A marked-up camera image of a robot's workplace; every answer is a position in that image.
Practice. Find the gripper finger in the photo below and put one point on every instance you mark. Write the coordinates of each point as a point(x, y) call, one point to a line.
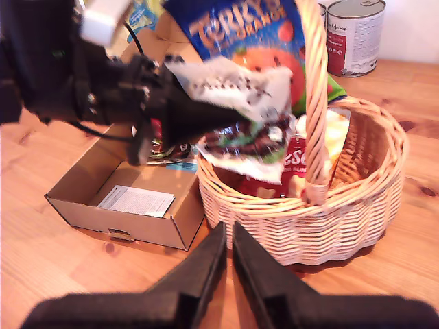
point(257, 274)
point(192, 116)
point(202, 274)

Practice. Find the white Galaxy cookie bag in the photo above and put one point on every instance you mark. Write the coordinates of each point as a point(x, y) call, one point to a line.
point(223, 79)

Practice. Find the blue Terry's chocolate orange bag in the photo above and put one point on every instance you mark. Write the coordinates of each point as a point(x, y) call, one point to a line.
point(240, 27)

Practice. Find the red white Maltesers bag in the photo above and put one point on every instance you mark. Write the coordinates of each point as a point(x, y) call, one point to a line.
point(293, 161)

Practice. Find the brown cardboard box with lid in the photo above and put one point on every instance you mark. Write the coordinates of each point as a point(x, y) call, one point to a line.
point(137, 228)

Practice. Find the white printed paper leaflet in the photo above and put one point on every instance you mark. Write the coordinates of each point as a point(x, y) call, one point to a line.
point(137, 200)

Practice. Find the tin can with flag mark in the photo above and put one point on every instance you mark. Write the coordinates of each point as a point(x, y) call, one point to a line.
point(322, 13)

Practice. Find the tin can with red label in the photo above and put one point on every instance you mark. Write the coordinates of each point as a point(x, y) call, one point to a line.
point(356, 37)

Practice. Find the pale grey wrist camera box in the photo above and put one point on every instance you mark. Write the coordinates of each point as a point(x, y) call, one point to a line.
point(103, 20)

